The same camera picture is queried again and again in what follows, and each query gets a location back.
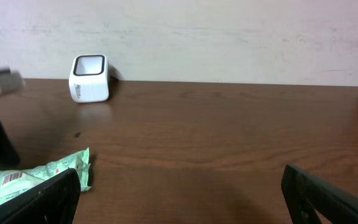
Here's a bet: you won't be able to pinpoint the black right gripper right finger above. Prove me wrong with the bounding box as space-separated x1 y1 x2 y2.
281 164 358 224

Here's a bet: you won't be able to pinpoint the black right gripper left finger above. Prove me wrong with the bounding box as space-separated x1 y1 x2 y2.
0 168 81 224

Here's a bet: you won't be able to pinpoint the mint green snack packet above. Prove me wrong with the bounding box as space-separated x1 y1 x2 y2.
0 149 91 205

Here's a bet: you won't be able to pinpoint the white barcode scanner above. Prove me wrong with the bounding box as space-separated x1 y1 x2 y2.
68 54 109 103

